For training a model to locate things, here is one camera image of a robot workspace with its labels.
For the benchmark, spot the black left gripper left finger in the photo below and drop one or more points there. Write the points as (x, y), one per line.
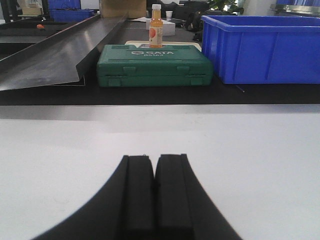
(122, 209)

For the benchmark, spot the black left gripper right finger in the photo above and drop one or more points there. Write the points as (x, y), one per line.
(184, 211)

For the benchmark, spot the beige plastic tray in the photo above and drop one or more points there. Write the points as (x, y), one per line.
(145, 44)

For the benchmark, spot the black conveyor belt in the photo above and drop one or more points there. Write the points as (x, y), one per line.
(87, 92)

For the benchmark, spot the green SATA tool case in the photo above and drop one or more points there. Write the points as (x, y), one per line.
(125, 65)

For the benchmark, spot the black metal conveyor divider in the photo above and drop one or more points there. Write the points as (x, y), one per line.
(61, 58)

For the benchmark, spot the large blue plastic bin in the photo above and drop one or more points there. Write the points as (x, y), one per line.
(263, 49)

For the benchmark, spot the white rectangular box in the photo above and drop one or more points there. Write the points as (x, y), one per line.
(168, 28)

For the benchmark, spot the orange juice bottle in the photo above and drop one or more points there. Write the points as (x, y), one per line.
(156, 27)

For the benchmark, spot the white paper cup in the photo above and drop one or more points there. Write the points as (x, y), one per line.
(169, 14)

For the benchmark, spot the large cardboard box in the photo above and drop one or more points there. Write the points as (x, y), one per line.
(133, 9)

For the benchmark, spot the blue bin far left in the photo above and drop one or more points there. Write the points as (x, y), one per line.
(71, 15)

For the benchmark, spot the potted green plant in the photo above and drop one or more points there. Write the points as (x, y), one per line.
(227, 7)

